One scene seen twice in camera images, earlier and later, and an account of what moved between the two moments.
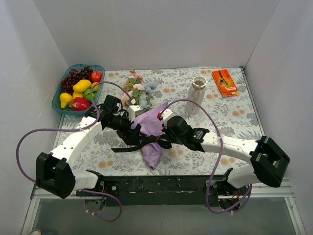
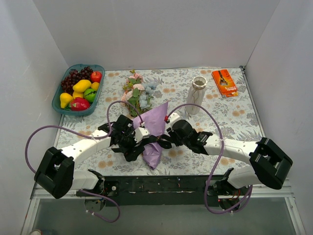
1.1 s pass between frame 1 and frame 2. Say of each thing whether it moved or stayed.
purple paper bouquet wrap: stayed
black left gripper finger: moved
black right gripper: stayed
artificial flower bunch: stayed
